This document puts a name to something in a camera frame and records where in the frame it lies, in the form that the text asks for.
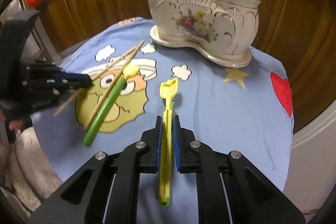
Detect cream floral ceramic utensil holder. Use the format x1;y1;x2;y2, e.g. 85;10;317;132
148;0;261;68

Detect wooden chopstick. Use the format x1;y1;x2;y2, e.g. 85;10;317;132
84;40;145;131
53;46;136;117

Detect blue cartoon tablecloth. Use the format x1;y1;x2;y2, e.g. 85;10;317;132
31;16;295;224

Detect green handled yellow spoon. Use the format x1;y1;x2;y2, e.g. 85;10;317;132
83;64;139;146

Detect yellow plastic fork spoon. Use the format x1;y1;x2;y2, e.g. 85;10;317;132
159;77;178;206

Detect operator hand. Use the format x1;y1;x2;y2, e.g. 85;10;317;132
0;110;24;131

